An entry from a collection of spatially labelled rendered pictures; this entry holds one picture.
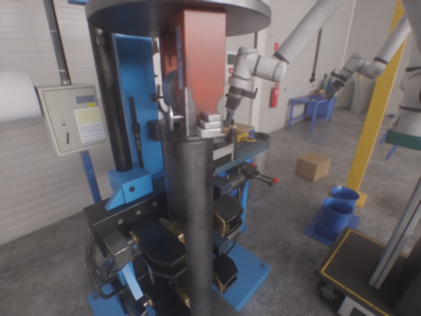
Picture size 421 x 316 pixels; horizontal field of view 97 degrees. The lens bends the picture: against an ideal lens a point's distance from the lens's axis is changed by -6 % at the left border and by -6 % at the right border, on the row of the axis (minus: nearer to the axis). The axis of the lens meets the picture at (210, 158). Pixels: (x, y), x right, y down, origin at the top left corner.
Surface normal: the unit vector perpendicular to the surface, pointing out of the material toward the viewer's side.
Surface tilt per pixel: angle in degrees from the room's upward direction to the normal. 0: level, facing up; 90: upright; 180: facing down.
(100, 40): 90
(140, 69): 90
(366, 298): 0
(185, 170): 90
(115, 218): 90
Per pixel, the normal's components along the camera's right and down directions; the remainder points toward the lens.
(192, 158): 0.23, 0.40
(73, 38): 0.71, 0.29
